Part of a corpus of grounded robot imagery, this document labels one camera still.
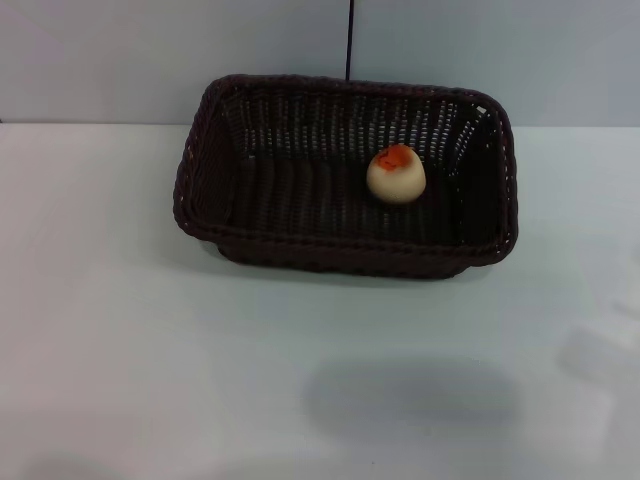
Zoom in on dark brown woven basket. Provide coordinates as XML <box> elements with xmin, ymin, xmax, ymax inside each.
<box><xmin>175</xmin><ymin>73</ymin><xmax>521</xmax><ymax>281</ymax></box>

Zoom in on black vertical wall strip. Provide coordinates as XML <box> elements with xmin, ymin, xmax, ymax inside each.
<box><xmin>343</xmin><ymin>0</ymin><xmax>355</xmax><ymax>80</ymax></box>

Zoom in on cream bun with orange top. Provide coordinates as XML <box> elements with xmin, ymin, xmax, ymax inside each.
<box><xmin>366</xmin><ymin>144</ymin><xmax>428</xmax><ymax>204</ymax></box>

